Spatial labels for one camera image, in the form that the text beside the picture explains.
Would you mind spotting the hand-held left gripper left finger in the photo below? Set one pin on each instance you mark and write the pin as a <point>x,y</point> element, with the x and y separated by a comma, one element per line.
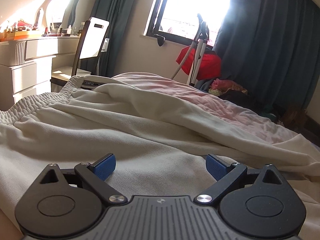
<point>103,166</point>

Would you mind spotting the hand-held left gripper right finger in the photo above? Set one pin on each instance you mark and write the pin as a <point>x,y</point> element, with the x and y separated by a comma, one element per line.
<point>217,167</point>

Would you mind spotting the cream pants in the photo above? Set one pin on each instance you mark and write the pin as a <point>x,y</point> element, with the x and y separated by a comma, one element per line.
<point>125,130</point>

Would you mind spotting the black clothes pile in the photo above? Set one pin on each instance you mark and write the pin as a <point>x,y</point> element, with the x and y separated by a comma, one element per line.
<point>240,98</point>

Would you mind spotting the pink clothes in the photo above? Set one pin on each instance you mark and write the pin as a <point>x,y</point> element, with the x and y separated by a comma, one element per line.
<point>225,85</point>

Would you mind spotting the pastel bed blanket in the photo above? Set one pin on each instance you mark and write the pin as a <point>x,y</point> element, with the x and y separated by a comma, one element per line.
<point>200,97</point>

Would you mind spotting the green garment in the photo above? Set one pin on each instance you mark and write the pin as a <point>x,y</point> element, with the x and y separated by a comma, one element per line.
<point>270,113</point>

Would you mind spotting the red cloth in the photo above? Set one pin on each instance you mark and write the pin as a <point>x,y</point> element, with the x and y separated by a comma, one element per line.
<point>210,62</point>

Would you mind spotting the standing garment steamer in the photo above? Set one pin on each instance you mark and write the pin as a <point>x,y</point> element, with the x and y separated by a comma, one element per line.
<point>200,50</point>

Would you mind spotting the white backed chair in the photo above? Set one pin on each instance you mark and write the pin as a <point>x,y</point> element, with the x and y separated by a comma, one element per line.
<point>93,37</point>

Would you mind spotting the white dressing table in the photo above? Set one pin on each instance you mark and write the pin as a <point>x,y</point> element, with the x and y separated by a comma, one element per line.
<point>32,55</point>

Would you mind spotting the wide blue curtain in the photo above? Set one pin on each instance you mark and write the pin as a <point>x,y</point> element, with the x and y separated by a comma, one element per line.
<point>270,42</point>

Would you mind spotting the black steamer head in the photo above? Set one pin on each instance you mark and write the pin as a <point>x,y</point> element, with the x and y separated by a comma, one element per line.
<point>160,40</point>

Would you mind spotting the narrow blue curtain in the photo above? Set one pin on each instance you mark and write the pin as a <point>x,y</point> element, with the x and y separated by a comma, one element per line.
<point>117,17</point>

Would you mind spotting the group of cosmetics bottles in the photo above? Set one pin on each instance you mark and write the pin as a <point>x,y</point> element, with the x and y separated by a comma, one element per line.
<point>22,27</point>

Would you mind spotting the curved vanity mirror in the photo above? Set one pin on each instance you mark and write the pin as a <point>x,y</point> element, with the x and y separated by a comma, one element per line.
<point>71,7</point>

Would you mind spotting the black framed window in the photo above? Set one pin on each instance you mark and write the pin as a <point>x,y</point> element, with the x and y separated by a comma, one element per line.
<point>195,5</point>

